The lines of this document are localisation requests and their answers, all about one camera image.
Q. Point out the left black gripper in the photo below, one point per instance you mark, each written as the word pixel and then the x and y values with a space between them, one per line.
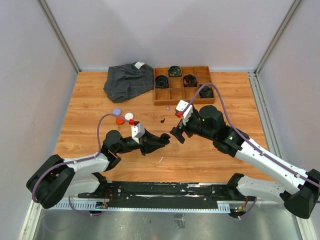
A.
pixel 148 147

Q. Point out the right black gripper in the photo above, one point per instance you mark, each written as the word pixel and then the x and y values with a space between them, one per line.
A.
pixel 185 128

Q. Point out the black earbud case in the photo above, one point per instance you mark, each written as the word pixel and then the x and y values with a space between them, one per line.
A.
pixel 165 138

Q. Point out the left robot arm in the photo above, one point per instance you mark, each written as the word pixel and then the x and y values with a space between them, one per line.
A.
pixel 59 177

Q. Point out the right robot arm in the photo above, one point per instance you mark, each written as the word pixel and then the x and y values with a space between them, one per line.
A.
pixel 295 188

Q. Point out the white earbud case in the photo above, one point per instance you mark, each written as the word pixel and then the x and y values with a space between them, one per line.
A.
pixel 129 116

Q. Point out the orange earbud case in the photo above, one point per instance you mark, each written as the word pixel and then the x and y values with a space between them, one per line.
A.
pixel 119 121

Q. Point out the purple earbud case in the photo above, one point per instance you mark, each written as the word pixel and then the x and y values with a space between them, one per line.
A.
pixel 117 111

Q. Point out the wooden compartment tray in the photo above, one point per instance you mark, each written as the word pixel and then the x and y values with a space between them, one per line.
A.
pixel 175 83

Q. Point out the dark green rolled tie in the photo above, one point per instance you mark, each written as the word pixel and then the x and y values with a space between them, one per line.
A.
pixel 206 92

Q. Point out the black rolled belt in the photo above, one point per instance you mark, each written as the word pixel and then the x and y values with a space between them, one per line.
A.
pixel 161 82

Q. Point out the brown rolled belt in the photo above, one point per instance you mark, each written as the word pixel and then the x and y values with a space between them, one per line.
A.
pixel 190 81

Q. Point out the green patterned rolled tie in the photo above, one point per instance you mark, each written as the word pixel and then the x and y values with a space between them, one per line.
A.
pixel 174 71

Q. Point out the grey checked cloth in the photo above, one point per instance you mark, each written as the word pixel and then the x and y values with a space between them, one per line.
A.
pixel 127 81

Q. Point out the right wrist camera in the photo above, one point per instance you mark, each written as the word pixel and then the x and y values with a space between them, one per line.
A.
pixel 184 110

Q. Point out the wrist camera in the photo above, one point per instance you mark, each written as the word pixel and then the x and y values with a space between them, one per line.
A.
pixel 184 110
pixel 137 132

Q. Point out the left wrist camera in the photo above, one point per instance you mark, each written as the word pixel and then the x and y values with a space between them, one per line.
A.
pixel 137 132

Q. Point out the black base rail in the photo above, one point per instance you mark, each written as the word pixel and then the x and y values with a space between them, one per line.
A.
pixel 162 195

